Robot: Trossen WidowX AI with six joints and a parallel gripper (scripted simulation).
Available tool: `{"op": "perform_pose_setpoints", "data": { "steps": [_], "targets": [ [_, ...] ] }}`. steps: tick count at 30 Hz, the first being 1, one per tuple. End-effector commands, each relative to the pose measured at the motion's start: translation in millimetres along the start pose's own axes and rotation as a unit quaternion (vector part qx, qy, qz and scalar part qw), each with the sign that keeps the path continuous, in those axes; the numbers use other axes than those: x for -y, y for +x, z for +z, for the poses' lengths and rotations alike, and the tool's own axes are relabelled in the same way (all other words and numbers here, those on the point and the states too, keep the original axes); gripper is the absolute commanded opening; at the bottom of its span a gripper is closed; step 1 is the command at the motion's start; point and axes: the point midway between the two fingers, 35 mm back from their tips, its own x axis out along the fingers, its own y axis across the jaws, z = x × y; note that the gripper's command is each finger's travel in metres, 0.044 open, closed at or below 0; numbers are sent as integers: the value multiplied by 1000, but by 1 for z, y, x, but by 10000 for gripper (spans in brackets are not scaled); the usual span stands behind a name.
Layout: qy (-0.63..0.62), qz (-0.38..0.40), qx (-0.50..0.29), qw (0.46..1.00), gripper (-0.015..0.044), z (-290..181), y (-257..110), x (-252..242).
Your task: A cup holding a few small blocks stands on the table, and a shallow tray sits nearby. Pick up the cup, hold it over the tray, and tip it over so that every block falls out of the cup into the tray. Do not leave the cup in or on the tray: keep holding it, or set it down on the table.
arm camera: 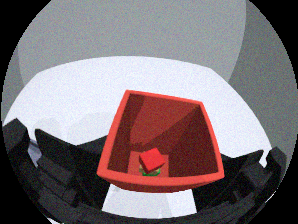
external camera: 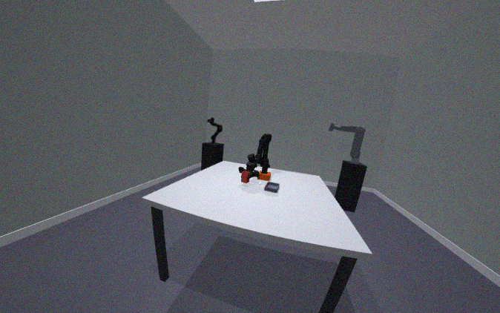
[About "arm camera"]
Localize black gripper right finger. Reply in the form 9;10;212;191
192;149;263;213

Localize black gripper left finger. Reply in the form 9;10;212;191
35;128;110;210

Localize small red block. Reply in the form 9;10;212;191
140;148;166;175

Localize small tan block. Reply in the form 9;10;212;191
138;164;160;175

